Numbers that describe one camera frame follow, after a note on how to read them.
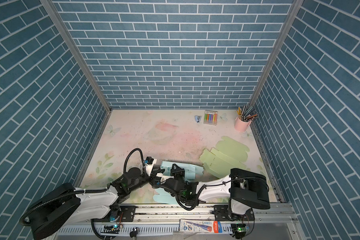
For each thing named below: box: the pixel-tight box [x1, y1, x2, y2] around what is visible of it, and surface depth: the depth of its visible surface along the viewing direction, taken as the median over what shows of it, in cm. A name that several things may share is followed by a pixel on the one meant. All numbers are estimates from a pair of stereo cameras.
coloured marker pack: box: [203, 109, 218, 126], surface depth 117 cm
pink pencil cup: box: [234, 116, 252, 132], surface depth 107 cm
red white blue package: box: [179, 219, 223, 234], surface depth 71 cm
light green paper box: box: [199, 136, 250, 179], surface depth 96 cm
